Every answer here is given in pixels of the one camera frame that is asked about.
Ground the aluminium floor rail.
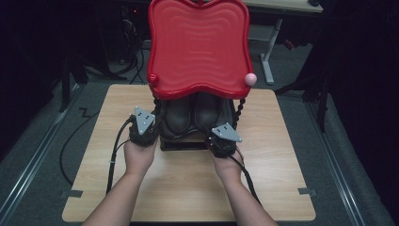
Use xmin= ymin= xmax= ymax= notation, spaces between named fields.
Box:
xmin=304 ymin=102 xmax=367 ymax=226
xmin=0 ymin=84 xmax=83 ymax=222

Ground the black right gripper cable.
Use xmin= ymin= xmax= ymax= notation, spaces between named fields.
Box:
xmin=230 ymin=154 xmax=262 ymax=205

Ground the person's right hand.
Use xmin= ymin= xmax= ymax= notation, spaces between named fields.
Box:
xmin=212 ymin=150 xmax=246 ymax=186

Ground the red and black shoe rack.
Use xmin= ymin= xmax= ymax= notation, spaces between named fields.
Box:
xmin=146 ymin=0 xmax=259 ymax=152

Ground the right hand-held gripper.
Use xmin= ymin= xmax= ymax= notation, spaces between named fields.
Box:
xmin=204 ymin=122 xmax=244 ymax=158

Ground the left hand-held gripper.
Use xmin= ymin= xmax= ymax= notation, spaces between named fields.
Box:
xmin=128 ymin=105 xmax=162 ymax=148

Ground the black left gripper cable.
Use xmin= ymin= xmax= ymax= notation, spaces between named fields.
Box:
xmin=105 ymin=115 xmax=136 ymax=196

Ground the person's left hand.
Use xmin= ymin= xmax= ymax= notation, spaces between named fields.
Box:
xmin=123 ymin=137 xmax=158 ymax=177

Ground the tangle of black cables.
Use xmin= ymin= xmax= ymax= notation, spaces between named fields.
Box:
xmin=119 ymin=6 xmax=150 ymax=85

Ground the black slipper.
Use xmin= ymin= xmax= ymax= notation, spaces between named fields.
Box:
xmin=193 ymin=91 xmax=226 ymax=132
xmin=164 ymin=93 xmax=193 ymax=136

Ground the grey tape piece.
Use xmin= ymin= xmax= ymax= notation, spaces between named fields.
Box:
xmin=60 ymin=189 xmax=85 ymax=199
xmin=297 ymin=186 xmax=318 ymax=198

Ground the black metal stand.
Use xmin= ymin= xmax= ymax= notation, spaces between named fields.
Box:
xmin=274 ymin=59 xmax=332 ymax=134
xmin=58 ymin=51 xmax=128 ymax=113

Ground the desk with grey leg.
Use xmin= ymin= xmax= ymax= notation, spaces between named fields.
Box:
xmin=241 ymin=0 xmax=324 ymax=87

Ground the black floor cable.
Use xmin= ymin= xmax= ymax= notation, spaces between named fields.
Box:
xmin=58 ymin=107 xmax=99 ymax=186

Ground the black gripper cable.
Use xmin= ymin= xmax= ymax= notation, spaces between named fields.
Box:
xmin=105 ymin=115 xmax=136 ymax=196
xmin=230 ymin=154 xmax=262 ymax=205

